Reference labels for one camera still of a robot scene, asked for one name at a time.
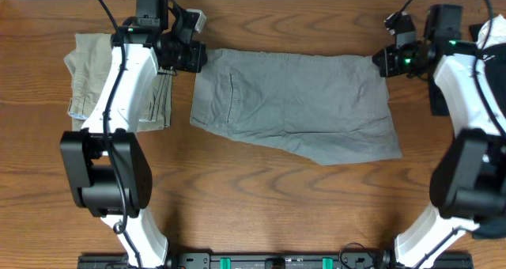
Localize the grey shorts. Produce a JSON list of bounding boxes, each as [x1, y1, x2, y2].
[[190, 49, 402, 165]]

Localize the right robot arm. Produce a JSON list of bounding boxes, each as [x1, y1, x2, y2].
[[372, 5, 505, 268]]

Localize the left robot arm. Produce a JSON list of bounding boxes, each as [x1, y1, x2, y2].
[[60, 0, 207, 268]]

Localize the black t-shirt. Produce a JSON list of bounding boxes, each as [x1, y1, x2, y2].
[[428, 23, 506, 241]]

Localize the folded khaki shorts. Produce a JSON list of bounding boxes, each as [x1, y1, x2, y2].
[[64, 33, 172, 131]]

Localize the white garment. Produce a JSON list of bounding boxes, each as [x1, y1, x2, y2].
[[476, 14, 506, 48]]

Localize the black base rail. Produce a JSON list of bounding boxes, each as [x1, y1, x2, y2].
[[77, 251, 474, 269]]

